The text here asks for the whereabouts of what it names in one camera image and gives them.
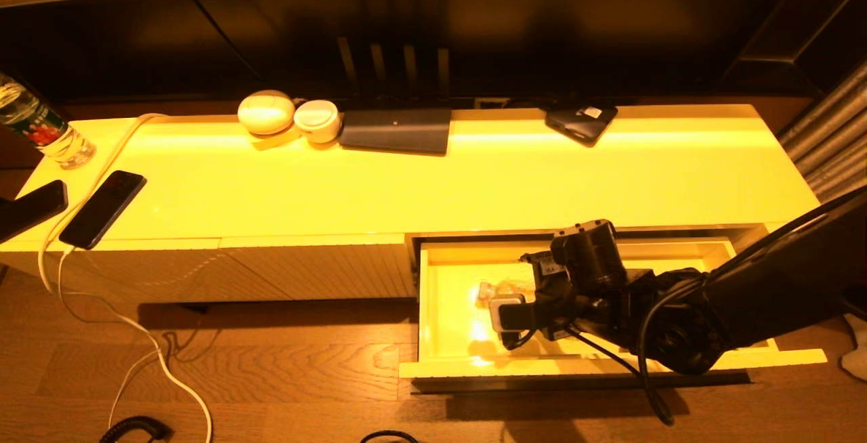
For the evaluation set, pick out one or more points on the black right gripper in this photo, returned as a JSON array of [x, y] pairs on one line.
[[559, 307]]

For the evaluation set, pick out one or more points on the clear bottle with white cap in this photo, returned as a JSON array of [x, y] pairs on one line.
[[504, 287]]

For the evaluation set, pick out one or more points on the cabinet drawer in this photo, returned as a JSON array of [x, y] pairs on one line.
[[450, 321]]

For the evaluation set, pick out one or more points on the cream ribbed cabinet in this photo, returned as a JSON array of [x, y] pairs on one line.
[[305, 185]]

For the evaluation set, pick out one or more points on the small black flat device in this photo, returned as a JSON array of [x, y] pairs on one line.
[[579, 124]]

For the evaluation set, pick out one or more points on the dark grey flat box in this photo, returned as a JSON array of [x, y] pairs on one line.
[[396, 130]]

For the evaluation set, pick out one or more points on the black flat television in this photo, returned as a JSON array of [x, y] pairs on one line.
[[474, 36]]

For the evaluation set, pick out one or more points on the white round lidded jar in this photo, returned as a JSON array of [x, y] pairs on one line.
[[316, 120]]

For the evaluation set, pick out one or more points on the grey curtain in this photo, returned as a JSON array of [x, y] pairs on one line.
[[833, 145]]

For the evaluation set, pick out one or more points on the white egg-shaped device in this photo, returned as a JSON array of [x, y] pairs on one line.
[[265, 112]]

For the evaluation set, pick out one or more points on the dark wooden shelf unit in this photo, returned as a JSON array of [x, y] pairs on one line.
[[813, 30]]

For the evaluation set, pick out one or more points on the black smartphone on charger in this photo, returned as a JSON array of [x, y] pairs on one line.
[[101, 209]]

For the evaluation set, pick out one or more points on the water bottle with green label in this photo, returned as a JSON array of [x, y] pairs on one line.
[[46, 131]]

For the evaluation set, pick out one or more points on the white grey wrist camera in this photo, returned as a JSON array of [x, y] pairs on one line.
[[508, 314]]

